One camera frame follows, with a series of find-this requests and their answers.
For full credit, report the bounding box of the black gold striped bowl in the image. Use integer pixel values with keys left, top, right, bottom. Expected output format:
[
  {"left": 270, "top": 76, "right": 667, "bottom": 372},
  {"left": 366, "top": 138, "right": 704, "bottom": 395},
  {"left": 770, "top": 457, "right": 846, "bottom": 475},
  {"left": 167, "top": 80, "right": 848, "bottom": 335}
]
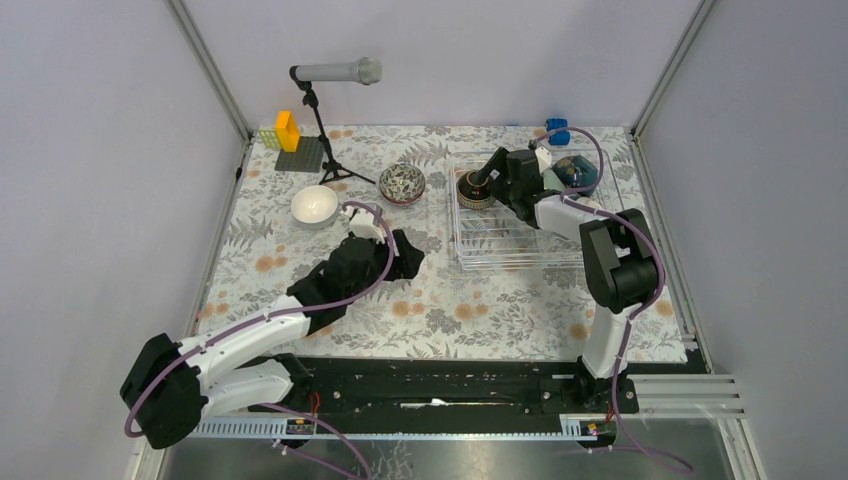
[{"left": 456, "top": 171, "right": 496, "bottom": 210}]

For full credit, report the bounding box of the pale green ceramic bowl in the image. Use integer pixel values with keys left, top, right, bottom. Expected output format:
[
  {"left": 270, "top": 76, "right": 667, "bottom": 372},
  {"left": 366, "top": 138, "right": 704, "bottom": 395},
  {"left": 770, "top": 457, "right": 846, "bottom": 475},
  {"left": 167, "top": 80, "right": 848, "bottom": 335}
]
[{"left": 542, "top": 168, "right": 566, "bottom": 192}]

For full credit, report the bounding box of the dark teal floral bowl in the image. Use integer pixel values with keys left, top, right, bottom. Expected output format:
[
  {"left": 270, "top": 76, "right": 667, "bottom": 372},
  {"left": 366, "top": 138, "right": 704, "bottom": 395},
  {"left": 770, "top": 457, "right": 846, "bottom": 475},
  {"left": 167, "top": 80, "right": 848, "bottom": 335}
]
[{"left": 551, "top": 155, "right": 599, "bottom": 196}]

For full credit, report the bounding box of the white wire dish rack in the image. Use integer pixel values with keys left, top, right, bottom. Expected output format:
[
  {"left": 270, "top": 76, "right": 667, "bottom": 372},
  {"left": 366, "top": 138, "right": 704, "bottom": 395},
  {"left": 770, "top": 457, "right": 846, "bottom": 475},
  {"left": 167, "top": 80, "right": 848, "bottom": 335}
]
[{"left": 448, "top": 146, "right": 624, "bottom": 271}]

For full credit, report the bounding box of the plain white bowl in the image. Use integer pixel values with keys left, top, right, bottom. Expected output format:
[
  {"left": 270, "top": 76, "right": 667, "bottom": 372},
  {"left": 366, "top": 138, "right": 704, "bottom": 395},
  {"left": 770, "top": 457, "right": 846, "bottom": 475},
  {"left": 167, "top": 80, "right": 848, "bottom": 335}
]
[{"left": 290, "top": 185, "right": 340, "bottom": 229}]

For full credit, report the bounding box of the pink patterned bowl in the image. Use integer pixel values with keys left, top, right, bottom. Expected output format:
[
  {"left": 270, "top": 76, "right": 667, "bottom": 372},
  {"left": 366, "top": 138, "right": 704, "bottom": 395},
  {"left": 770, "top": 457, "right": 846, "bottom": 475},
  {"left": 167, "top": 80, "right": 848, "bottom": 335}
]
[{"left": 377, "top": 162, "right": 426, "bottom": 205}]

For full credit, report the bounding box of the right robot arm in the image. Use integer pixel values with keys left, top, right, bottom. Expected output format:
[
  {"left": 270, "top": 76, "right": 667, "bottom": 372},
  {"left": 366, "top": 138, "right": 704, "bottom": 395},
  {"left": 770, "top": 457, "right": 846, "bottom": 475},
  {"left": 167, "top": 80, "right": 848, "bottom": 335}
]
[{"left": 455, "top": 144, "right": 666, "bottom": 412}]

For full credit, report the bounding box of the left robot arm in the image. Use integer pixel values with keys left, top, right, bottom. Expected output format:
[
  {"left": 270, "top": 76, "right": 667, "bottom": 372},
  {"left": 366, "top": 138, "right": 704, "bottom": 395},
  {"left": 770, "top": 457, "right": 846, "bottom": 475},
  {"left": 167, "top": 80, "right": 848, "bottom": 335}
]
[{"left": 119, "top": 230, "right": 425, "bottom": 449}]

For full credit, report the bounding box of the small blue block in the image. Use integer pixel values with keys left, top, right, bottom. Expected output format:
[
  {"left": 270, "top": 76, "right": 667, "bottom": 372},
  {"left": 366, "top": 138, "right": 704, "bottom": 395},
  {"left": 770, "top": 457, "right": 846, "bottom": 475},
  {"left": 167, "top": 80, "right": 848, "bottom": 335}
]
[{"left": 545, "top": 117, "right": 571, "bottom": 146}]

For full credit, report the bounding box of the black microphone tripod stand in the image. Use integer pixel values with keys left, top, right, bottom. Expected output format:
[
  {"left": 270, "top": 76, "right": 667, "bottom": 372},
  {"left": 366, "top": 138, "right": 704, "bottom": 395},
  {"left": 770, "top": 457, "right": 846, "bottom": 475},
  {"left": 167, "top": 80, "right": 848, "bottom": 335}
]
[{"left": 290, "top": 77, "right": 376, "bottom": 185}]

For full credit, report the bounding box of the floral patterned table mat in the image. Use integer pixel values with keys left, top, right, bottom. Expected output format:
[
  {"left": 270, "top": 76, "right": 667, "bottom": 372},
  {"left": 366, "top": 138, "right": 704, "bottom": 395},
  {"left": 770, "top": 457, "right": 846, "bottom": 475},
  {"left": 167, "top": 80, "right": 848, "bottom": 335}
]
[{"left": 198, "top": 124, "right": 690, "bottom": 364}]

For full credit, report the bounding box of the yellow toy block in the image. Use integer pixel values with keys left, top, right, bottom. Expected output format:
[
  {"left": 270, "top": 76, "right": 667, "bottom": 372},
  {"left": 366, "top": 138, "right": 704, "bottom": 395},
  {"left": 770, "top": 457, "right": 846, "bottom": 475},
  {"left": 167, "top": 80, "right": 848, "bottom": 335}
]
[{"left": 274, "top": 110, "right": 300, "bottom": 153}]

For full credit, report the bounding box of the pale green toy block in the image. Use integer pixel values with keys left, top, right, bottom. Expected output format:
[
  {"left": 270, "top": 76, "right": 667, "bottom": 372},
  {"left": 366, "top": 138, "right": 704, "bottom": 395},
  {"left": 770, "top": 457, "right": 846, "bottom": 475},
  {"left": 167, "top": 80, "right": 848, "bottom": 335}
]
[{"left": 257, "top": 128, "right": 282, "bottom": 150}]

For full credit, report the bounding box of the grey microphone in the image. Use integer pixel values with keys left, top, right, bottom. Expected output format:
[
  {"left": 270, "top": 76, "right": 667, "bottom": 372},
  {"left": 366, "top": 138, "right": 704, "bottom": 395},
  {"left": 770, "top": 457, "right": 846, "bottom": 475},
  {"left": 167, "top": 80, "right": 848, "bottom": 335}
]
[{"left": 290, "top": 57, "right": 383, "bottom": 85}]

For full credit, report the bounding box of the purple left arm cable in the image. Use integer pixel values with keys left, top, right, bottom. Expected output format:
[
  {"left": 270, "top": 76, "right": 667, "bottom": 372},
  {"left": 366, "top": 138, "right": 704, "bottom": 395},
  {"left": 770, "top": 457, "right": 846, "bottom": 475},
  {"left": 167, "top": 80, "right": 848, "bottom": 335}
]
[{"left": 124, "top": 201, "right": 400, "bottom": 480}]

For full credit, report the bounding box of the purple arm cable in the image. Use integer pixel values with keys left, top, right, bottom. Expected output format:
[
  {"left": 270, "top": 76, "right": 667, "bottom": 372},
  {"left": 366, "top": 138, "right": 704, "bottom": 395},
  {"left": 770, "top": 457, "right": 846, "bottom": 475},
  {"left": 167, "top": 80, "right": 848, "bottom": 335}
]
[
  {"left": 124, "top": 201, "right": 400, "bottom": 480},
  {"left": 529, "top": 127, "right": 697, "bottom": 475}
]

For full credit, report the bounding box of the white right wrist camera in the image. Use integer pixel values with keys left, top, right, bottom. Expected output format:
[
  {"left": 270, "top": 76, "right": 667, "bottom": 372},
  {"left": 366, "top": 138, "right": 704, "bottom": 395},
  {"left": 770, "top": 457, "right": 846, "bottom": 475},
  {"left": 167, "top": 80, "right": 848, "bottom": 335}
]
[{"left": 534, "top": 145, "right": 553, "bottom": 174}]

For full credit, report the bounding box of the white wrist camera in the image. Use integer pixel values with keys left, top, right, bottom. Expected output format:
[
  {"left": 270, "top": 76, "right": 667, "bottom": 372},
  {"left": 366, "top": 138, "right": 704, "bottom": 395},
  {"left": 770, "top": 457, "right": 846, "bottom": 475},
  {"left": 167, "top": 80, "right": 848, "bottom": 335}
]
[
  {"left": 534, "top": 145, "right": 553, "bottom": 174},
  {"left": 344, "top": 206, "right": 385, "bottom": 243}
]

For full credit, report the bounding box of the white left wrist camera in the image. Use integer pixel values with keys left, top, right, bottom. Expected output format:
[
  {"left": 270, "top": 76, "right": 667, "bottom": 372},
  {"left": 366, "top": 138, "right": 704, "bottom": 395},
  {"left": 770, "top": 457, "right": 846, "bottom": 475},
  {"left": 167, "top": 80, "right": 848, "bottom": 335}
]
[{"left": 344, "top": 206, "right": 385, "bottom": 243}]

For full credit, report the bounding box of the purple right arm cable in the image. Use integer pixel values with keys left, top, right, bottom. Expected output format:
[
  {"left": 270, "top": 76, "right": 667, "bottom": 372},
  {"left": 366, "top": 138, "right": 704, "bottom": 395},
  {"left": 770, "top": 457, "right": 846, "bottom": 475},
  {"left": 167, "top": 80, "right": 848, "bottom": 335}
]
[{"left": 529, "top": 127, "right": 697, "bottom": 475}]

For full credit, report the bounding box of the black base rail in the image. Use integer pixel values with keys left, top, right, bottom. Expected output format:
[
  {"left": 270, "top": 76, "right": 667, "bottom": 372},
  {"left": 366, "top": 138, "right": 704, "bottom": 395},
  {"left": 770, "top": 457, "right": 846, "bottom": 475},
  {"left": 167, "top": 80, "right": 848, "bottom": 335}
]
[{"left": 273, "top": 354, "right": 639, "bottom": 435}]

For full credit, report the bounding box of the grey building base plate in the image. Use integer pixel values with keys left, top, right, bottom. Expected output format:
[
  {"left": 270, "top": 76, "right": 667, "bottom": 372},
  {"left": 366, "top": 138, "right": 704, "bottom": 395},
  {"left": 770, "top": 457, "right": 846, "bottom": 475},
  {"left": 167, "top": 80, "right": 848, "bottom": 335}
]
[{"left": 274, "top": 136, "right": 325, "bottom": 173}]

